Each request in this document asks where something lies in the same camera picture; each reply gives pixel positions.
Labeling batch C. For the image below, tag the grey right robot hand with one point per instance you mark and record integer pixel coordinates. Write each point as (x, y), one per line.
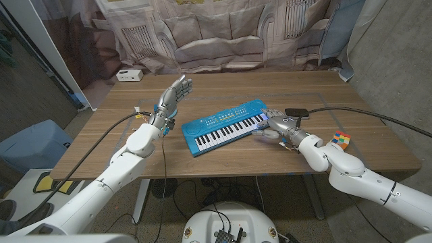
(285, 125)

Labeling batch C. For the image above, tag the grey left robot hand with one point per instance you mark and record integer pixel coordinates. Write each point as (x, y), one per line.
(168, 98)

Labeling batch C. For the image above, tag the blue toy piano keyboard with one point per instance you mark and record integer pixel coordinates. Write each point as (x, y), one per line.
(209, 135)

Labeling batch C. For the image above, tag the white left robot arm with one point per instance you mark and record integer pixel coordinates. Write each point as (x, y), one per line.
(108, 182)

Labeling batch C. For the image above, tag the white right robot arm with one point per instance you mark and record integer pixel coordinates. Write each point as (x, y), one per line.
(357, 177)

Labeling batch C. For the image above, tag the black eraser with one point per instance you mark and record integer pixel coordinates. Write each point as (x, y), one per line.
(294, 111)

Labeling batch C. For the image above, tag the blue dish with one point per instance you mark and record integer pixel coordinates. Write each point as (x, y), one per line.
(173, 115)

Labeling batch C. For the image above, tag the multicoloured puzzle cube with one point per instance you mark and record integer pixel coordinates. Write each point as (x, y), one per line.
(341, 139)

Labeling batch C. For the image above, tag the white power strip box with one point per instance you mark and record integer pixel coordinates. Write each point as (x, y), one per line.
(129, 75)

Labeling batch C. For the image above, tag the printed sofa backdrop cloth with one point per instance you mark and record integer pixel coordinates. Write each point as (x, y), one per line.
(216, 37)

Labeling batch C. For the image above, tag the grey table leg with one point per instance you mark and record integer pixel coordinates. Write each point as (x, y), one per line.
(314, 199)

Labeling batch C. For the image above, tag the round black floor fan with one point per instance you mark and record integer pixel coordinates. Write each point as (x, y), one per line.
(163, 187)

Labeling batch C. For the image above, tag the white table leg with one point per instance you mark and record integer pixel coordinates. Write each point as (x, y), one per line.
(141, 199)

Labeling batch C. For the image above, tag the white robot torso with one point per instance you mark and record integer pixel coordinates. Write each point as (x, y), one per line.
(233, 219)

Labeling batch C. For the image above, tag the pale grey curtain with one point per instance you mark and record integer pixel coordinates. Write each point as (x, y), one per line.
(357, 33)

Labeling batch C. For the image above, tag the blue plastic bin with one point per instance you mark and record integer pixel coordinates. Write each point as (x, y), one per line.
(33, 145)

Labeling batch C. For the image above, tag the yellow and black floor mat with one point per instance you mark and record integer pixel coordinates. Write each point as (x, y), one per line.
(47, 184)

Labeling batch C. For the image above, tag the white wall panel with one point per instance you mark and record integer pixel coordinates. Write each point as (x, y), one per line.
(44, 44)

